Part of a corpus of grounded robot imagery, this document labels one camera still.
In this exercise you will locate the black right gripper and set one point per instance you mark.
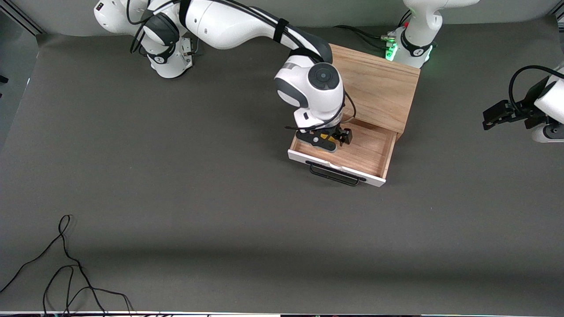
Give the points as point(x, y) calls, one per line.
point(338, 132)

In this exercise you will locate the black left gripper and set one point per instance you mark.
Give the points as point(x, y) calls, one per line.
point(523, 107)

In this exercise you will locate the white-fronted wooden drawer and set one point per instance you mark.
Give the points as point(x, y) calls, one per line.
point(365, 149)

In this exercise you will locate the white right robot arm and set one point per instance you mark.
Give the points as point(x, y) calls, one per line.
point(229, 22)

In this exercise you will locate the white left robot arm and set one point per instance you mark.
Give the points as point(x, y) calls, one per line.
point(418, 26)

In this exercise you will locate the wooden drawer cabinet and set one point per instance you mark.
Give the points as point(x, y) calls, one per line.
point(379, 83)

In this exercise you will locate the grey table mat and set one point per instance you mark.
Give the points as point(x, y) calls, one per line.
point(264, 220)

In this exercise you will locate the aluminium frame rail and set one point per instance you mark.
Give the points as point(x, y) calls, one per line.
point(26, 20)

